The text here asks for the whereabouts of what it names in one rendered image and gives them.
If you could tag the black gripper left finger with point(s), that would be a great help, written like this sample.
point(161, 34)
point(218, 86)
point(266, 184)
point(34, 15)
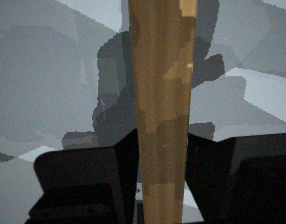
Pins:
point(115, 165)

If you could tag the brown wooden board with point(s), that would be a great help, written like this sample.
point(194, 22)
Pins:
point(162, 42)

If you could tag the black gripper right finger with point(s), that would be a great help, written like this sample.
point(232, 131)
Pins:
point(212, 167)

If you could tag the brown wooden post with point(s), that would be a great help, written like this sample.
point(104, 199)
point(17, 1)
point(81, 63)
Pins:
point(140, 213)

